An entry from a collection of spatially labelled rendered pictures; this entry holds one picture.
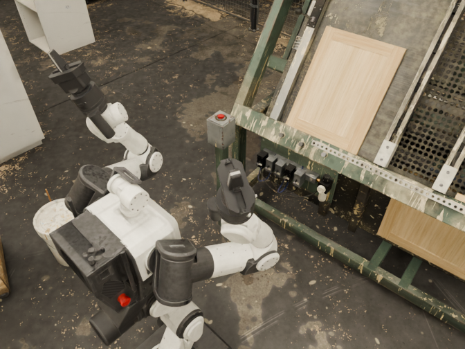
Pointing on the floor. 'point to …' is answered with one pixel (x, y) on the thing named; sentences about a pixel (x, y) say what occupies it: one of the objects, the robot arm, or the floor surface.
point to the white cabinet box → (56, 23)
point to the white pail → (52, 222)
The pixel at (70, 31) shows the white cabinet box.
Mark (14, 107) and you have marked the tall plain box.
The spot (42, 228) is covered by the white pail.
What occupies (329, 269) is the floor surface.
